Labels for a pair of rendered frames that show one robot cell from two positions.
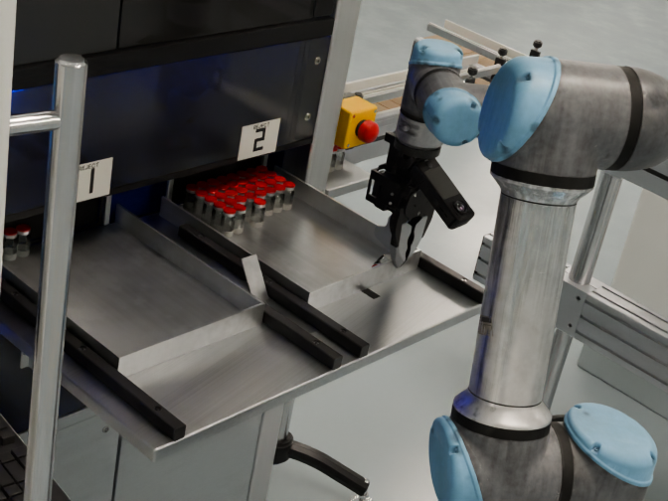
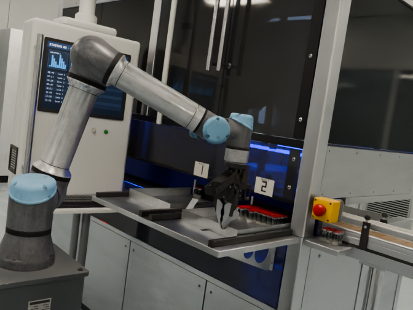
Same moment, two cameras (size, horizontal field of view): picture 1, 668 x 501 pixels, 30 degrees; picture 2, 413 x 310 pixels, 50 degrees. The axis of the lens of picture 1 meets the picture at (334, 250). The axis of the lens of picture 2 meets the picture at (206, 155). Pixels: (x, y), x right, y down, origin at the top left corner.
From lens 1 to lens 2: 2.40 m
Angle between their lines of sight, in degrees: 93
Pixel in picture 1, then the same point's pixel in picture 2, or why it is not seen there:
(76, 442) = (190, 281)
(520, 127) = not seen: hidden behind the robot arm
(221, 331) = (155, 203)
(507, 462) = not seen: hidden behind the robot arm
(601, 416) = (43, 179)
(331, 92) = (302, 180)
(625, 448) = (19, 177)
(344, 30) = (308, 148)
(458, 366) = not seen: outside the picture
